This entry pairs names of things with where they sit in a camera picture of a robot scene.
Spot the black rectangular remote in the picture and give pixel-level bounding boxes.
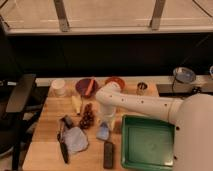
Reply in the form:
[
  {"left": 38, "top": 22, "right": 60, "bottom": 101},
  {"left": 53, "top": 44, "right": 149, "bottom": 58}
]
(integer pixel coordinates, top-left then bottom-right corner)
[{"left": 103, "top": 141, "right": 114, "bottom": 169}]

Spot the orange carrot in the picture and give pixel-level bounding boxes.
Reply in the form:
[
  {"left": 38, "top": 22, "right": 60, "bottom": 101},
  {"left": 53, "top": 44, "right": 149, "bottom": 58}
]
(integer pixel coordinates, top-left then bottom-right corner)
[{"left": 85, "top": 78, "right": 95, "bottom": 96}]

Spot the grey folded cloth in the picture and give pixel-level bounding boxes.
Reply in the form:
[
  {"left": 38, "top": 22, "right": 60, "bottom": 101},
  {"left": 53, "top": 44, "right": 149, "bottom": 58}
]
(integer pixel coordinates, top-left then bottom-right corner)
[{"left": 63, "top": 127, "right": 88, "bottom": 154}]

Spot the white cup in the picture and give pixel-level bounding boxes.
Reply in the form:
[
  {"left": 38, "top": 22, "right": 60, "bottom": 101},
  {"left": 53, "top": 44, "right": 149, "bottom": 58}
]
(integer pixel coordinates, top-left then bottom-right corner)
[{"left": 51, "top": 79, "right": 66, "bottom": 96}]

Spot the black handled knife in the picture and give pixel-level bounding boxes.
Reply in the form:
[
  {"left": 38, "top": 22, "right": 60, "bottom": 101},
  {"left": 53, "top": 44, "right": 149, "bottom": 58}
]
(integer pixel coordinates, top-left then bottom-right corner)
[{"left": 57, "top": 121, "right": 69, "bottom": 164}]

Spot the purple bowl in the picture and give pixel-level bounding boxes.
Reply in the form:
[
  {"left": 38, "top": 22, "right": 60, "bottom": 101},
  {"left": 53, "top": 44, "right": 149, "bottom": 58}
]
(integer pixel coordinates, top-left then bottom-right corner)
[{"left": 75, "top": 78, "right": 99, "bottom": 98}]

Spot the metal bowl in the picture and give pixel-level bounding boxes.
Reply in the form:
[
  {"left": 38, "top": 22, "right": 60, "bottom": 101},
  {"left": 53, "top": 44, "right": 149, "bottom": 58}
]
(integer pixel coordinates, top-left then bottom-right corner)
[{"left": 173, "top": 67, "right": 196, "bottom": 84}]

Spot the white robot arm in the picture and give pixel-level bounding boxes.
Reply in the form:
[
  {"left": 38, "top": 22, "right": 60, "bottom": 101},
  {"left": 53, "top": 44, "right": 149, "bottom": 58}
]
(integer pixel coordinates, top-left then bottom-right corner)
[{"left": 95, "top": 82, "right": 213, "bottom": 171}]

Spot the light blue sponge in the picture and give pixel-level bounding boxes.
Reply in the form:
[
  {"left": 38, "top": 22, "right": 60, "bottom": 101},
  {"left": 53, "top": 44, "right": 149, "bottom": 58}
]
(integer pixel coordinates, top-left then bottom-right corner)
[{"left": 96, "top": 122, "right": 109, "bottom": 141}]

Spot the green plastic tray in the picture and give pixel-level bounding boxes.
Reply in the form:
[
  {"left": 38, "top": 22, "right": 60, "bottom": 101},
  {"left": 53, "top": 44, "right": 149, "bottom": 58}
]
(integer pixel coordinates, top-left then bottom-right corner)
[{"left": 121, "top": 115, "right": 174, "bottom": 171}]

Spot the small metal cup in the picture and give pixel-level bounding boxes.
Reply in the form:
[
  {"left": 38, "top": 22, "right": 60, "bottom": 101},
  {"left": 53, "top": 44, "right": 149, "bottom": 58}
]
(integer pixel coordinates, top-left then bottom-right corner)
[{"left": 136, "top": 82, "right": 148, "bottom": 95}]

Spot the bunch of dark grapes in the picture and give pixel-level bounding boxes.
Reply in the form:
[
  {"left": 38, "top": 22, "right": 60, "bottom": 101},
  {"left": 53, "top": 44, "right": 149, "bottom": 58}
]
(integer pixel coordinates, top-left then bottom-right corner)
[{"left": 79, "top": 103, "right": 94, "bottom": 129}]

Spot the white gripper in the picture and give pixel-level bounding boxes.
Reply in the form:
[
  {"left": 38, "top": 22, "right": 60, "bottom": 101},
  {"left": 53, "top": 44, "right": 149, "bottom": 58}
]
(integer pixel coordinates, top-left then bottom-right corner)
[{"left": 98, "top": 104, "right": 116, "bottom": 131}]

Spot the orange bowl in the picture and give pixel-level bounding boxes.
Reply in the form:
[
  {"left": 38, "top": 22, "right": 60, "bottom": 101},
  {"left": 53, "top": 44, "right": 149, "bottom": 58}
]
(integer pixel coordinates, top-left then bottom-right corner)
[{"left": 105, "top": 76, "right": 125, "bottom": 90}]

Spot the black chair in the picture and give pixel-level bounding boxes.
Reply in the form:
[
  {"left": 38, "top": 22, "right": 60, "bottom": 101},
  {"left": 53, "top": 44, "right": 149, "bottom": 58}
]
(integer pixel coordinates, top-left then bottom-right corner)
[{"left": 0, "top": 22, "right": 43, "bottom": 171}]

